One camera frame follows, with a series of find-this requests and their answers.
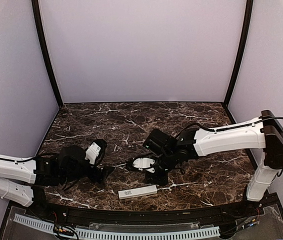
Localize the white remote control body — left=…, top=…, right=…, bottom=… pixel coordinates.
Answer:
left=118, top=185, right=158, bottom=200

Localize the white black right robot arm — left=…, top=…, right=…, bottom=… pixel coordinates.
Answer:
left=133, top=110, right=283, bottom=217

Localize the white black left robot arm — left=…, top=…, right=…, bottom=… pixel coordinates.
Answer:
left=0, top=139, right=114, bottom=218

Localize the left small circuit board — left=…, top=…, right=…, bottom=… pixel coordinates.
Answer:
left=53, top=224, right=74, bottom=237

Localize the small circuit board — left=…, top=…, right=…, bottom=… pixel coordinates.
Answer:
left=53, top=224, right=74, bottom=237
left=241, top=218, right=260, bottom=229

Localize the right small circuit board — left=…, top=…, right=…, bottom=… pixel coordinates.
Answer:
left=241, top=218, right=260, bottom=229

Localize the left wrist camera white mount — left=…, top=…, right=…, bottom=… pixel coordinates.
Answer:
left=84, top=139, right=107, bottom=166

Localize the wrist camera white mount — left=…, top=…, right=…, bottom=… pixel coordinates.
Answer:
left=125, top=157, right=156, bottom=174
left=84, top=139, right=107, bottom=166

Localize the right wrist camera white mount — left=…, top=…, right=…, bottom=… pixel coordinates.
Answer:
left=125, top=157, right=156, bottom=174

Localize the white slotted cable duct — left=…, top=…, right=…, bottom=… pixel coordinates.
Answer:
left=13, top=213, right=220, bottom=240

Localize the black curved front table rail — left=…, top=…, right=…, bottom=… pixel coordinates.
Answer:
left=28, top=193, right=258, bottom=226

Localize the black right corner frame post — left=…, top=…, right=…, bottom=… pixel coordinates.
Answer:
left=223, top=0, right=254, bottom=107

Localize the black corner frame post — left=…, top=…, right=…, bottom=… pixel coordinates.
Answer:
left=223, top=0, right=254, bottom=107
left=31, top=0, right=64, bottom=108

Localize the black left corner frame post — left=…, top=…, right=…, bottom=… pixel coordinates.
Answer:
left=31, top=0, right=64, bottom=108

